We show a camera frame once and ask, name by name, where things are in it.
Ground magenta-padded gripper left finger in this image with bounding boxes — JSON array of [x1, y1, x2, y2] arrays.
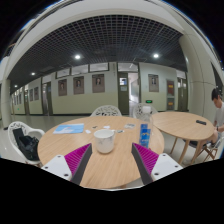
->
[[41, 142, 93, 186]]

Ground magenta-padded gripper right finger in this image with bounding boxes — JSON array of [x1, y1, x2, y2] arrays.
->
[[130, 142, 184, 186]]

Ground clear blue-labelled water bottle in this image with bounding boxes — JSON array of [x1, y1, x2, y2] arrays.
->
[[138, 105, 155, 149]]

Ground black bag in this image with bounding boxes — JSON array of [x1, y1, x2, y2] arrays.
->
[[12, 127, 41, 162]]

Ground light blue paper booklet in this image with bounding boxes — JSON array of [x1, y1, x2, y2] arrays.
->
[[52, 123, 86, 135]]

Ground white lattice plastic chair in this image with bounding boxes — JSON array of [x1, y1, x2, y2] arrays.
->
[[132, 102, 159, 121], [90, 104, 123, 118], [7, 120, 46, 166]]

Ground round wooden table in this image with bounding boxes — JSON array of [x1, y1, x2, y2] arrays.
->
[[151, 111, 216, 165]]

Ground wooden folding chair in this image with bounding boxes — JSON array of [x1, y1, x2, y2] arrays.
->
[[199, 135, 224, 163]]

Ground white marbled mug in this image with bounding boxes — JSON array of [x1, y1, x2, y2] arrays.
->
[[93, 128, 117, 155]]

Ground person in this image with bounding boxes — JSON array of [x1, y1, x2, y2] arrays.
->
[[199, 86, 224, 150]]

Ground dark green doorway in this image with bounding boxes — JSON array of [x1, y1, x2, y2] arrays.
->
[[116, 71, 141, 116]]

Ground round ceiling lights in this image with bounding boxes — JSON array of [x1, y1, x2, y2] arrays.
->
[[29, 52, 161, 77]]

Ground framed wall portraits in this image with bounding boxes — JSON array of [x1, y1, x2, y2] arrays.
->
[[12, 73, 176, 106]]

